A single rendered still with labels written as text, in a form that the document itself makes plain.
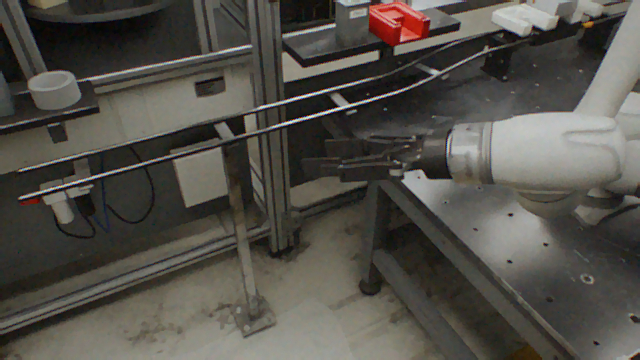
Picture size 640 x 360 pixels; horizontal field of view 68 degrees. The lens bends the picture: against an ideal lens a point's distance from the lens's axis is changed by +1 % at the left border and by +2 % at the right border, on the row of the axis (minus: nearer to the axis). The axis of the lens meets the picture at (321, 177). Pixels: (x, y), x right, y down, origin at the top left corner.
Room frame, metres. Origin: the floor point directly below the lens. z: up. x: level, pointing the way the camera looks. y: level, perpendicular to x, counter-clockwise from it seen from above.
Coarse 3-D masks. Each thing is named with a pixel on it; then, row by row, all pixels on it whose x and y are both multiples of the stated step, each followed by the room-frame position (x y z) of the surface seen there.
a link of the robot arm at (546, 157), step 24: (504, 120) 0.55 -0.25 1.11; (528, 120) 0.52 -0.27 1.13; (552, 120) 0.51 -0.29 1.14; (576, 120) 0.50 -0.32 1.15; (600, 120) 0.49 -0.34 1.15; (504, 144) 0.50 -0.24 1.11; (528, 144) 0.49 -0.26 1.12; (552, 144) 0.48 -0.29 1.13; (576, 144) 0.47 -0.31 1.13; (600, 144) 0.46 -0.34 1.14; (624, 144) 0.47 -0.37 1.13; (504, 168) 0.49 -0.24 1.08; (528, 168) 0.47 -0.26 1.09; (552, 168) 0.46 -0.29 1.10; (576, 168) 0.45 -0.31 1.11; (600, 168) 0.45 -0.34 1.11; (624, 168) 0.46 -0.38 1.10; (528, 192) 0.48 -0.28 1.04; (552, 192) 0.47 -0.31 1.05
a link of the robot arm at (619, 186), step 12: (636, 96) 0.89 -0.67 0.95; (624, 108) 0.85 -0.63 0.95; (636, 108) 0.84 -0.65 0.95; (624, 120) 0.83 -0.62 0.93; (636, 120) 0.82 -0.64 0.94; (636, 132) 0.80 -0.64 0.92; (636, 144) 0.79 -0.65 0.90; (636, 156) 0.78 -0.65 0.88; (636, 168) 0.77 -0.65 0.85; (624, 180) 0.77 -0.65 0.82; (636, 180) 0.76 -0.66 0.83; (600, 192) 0.80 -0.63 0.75; (612, 192) 0.80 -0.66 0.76; (624, 192) 0.78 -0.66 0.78; (636, 192) 0.76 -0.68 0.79
